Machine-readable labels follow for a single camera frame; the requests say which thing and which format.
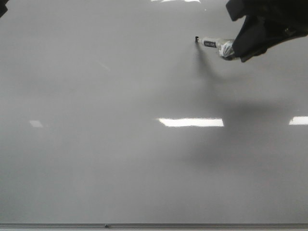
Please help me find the white black-tipped whiteboard marker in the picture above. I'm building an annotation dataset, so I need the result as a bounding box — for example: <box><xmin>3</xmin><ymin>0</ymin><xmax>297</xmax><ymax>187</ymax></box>
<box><xmin>195</xmin><ymin>36</ymin><xmax>239</xmax><ymax>61</ymax></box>

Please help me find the dark object at left edge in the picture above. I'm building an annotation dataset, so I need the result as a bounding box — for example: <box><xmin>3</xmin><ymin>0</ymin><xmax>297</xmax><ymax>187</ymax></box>
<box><xmin>0</xmin><ymin>0</ymin><xmax>9</xmax><ymax>17</ymax></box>

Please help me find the white glossy whiteboard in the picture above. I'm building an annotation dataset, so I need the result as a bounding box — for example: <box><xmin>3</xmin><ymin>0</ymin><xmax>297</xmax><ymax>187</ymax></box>
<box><xmin>0</xmin><ymin>0</ymin><xmax>308</xmax><ymax>227</ymax></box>

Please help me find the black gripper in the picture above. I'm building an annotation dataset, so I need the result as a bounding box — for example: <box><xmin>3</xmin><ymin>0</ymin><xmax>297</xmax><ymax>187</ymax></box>
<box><xmin>226</xmin><ymin>0</ymin><xmax>308</xmax><ymax>63</ymax></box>

